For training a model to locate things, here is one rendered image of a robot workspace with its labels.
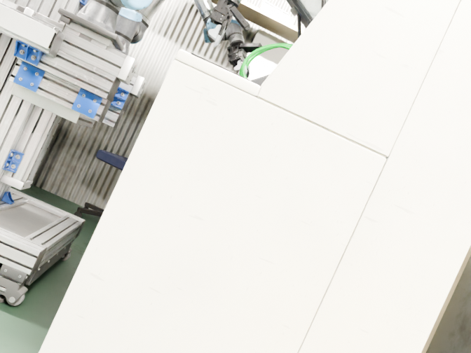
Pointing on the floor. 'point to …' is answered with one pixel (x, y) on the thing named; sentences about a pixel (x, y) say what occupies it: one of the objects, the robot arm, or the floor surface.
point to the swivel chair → (110, 164)
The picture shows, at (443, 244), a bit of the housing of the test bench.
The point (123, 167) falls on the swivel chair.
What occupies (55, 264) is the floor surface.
